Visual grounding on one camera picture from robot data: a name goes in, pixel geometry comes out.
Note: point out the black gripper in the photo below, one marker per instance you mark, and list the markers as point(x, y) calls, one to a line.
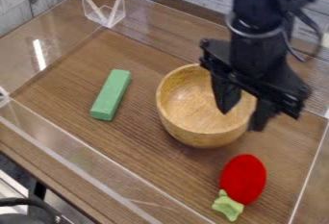
point(251, 65)

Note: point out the wooden bowl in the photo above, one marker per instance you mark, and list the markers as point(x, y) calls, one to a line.
point(187, 111)

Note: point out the red plush tomato toy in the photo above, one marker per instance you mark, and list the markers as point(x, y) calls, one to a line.
point(240, 184)

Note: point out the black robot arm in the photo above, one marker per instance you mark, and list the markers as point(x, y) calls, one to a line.
point(266, 18)

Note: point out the green rectangular block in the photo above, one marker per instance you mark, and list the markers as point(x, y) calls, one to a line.
point(108, 98)

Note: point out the clear acrylic tray wall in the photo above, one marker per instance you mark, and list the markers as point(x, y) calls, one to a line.
point(109, 193)

